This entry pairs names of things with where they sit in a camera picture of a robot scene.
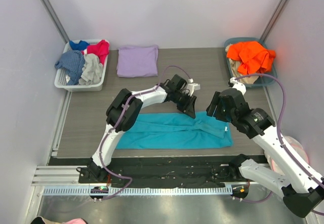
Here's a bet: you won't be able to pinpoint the white round mesh hamper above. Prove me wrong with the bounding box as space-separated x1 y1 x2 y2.
264 135 309 175

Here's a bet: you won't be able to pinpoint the orange t shirt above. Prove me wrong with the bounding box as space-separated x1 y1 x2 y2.
225 41 276 75

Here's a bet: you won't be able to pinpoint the blue checked shirt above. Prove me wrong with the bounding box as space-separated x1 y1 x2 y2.
55 50 85 86

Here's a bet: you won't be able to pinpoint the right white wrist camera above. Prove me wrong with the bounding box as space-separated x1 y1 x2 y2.
228 77 246 95

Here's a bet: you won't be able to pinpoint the teal plastic basket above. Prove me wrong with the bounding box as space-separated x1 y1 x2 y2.
224 37 277 78

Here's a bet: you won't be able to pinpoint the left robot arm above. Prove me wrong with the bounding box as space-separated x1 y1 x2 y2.
76 74 200 183

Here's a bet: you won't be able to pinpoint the aluminium frame rails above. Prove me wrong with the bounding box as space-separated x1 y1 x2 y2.
31 165 84 185

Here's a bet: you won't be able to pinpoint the grey t shirt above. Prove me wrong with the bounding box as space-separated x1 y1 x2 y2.
78 54 103 86

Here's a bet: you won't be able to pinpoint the white plastic basket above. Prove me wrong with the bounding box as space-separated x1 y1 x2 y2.
54 39 108 92

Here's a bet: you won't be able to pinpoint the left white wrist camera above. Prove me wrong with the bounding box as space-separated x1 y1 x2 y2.
185 79 200 96

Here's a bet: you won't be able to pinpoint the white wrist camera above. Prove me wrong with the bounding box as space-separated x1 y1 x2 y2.
228 77 246 95
185 79 200 96

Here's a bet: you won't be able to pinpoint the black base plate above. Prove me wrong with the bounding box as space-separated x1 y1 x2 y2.
48 155 269 187

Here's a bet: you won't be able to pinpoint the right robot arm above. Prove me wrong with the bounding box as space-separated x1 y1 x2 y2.
207 87 323 218

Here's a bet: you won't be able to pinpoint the aluminium corner post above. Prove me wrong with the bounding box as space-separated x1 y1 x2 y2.
40 0 69 43
260 0 290 42

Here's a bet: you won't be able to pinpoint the pink cloth at bottom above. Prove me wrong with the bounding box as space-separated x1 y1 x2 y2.
30 216 88 224

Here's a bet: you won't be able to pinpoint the teal t shirt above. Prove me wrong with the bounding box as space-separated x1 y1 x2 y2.
117 111 233 150

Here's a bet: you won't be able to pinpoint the folded lavender t shirt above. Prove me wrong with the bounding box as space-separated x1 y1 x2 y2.
116 45 158 78

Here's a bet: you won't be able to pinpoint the red t shirt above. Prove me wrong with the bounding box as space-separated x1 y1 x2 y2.
83 40 110 65

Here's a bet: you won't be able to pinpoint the royal blue t shirt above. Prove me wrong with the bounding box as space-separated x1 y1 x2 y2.
69 40 90 51

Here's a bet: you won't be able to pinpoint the left aluminium corner post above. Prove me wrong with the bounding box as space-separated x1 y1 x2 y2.
40 0 69 43

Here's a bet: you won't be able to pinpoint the slotted cable duct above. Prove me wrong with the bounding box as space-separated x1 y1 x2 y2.
43 185 232 196

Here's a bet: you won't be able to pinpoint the right aluminium corner post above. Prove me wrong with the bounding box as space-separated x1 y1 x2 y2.
260 0 290 42

